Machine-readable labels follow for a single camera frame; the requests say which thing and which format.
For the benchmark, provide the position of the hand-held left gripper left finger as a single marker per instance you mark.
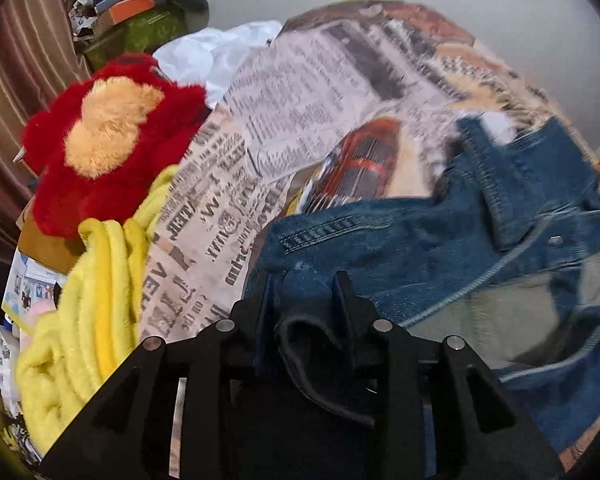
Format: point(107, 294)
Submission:
point(252, 310)

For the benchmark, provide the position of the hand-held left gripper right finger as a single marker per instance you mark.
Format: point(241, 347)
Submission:
point(352, 310)

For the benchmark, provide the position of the blue denim jacket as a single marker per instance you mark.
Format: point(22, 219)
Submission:
point(380, 240)

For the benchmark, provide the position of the yellow fleece blanket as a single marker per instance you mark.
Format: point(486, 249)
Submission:
point(105, 285)

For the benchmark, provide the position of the red plush toy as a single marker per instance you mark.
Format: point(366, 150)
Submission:
point(130, 170)

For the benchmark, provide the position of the newspaper print blanket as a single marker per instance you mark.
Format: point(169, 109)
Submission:
point(280, 110)

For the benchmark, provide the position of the brown cardboard box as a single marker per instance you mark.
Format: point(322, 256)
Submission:
point(45, 250)

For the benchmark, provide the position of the printed white box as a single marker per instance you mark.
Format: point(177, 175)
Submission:
point(25, 285)

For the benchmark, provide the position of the white cloth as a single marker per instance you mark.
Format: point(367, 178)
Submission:
point(205, 55)

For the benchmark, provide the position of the green patterned box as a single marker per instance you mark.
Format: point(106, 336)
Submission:
point(145, 32)

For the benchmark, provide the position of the orange box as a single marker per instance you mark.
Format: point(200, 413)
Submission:
point(130, 7)

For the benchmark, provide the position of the striped red curtain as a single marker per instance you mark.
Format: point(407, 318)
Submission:
point(10, 85)

